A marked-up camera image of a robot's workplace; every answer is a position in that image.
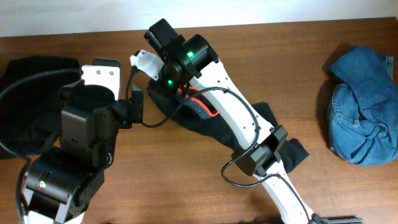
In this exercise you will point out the black metal base rail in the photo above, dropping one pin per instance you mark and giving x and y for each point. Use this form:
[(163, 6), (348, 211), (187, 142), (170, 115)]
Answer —
[(318, 220)]

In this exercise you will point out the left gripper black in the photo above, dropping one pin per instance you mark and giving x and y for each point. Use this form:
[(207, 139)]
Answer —
[(134, 109)]

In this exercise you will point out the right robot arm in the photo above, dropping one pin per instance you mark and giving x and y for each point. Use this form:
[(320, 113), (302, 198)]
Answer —
[(190, 85)]

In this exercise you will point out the black pants with red waistband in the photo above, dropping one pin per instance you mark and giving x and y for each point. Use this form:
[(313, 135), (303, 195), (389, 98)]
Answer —
[(200, 116)]

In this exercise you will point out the blue denim jeans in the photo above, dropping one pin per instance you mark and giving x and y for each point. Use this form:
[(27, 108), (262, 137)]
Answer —
[(362, 113)]

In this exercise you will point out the folded black cloth pile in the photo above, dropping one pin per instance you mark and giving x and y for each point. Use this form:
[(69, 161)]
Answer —
[(30, 113)]

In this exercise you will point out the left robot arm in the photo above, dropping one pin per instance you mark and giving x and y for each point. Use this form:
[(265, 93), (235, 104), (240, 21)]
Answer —
[(60, 184)]

